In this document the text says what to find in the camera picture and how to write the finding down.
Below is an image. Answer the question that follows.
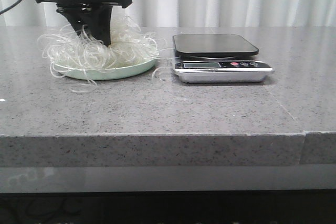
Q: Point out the black silver kitchen scale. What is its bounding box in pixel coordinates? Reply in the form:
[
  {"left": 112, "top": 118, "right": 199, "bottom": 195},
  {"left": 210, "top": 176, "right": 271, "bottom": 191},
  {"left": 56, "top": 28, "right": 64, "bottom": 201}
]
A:
[{"left": 173, "top": 34, "right": 274, "bottom": 83}]

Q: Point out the pale green plate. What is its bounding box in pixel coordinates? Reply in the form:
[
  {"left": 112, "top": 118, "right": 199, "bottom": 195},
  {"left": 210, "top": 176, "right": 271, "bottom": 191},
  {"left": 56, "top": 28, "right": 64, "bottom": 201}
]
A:
[{"left": 54, "top": 58, "right": 156, "bottom": 81}]

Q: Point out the white vermicelli noodle bundle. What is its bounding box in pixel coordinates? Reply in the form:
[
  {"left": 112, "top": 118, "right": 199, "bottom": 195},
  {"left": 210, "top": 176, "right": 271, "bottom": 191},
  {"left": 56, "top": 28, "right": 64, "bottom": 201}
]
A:
[{"left": 37, "top": 16, "right": 172, "bottom": 93}]

